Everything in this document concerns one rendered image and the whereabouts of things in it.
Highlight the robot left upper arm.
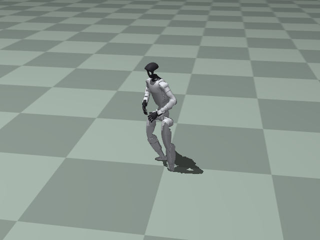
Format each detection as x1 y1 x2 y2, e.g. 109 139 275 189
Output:
158 81 177 105

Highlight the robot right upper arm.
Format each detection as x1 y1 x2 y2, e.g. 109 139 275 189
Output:
146 78 150 92

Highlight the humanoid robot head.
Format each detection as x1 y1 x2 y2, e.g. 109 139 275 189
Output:
144 62 161 82

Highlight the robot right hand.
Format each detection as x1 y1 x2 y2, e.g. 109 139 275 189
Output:
142 99 148 115

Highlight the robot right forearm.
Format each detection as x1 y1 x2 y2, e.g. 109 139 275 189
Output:
142 87 150 104

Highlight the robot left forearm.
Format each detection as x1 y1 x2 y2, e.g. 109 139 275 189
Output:
157 99 175 115

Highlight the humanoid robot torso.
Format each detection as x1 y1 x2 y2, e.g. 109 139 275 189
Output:
148 78 170 121

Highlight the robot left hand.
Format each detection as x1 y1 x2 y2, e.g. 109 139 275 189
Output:
148 109 162 123

